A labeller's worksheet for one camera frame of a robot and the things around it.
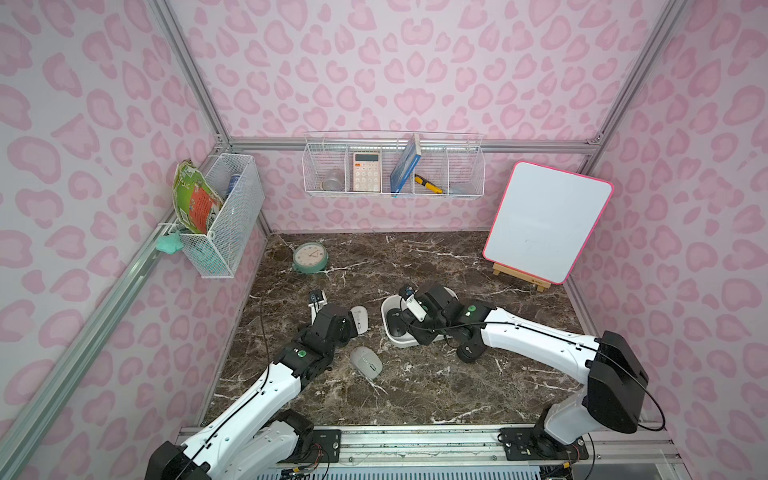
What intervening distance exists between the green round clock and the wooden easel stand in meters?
0.62

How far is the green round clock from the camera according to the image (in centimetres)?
109

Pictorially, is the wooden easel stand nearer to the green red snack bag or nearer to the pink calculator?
the pink calculator

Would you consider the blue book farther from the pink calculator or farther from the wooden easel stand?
the wooden easel stand

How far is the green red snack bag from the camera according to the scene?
689mm

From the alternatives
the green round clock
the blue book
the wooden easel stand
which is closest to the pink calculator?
the blue book

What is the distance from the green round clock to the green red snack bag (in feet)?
1.12

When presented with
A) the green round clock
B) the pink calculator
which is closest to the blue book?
the pink calculator

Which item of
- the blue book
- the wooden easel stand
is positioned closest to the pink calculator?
the blue book
